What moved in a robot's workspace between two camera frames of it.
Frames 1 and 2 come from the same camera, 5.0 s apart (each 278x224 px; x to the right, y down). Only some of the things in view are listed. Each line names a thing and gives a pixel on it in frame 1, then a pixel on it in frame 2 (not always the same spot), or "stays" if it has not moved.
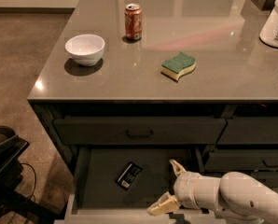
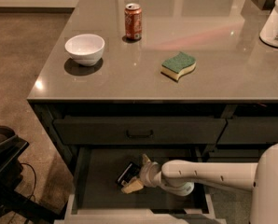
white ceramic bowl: [87, 49] stays
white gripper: [185, 189] → [145, 173]
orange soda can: [132, 21] stays
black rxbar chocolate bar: [129, 175] stays
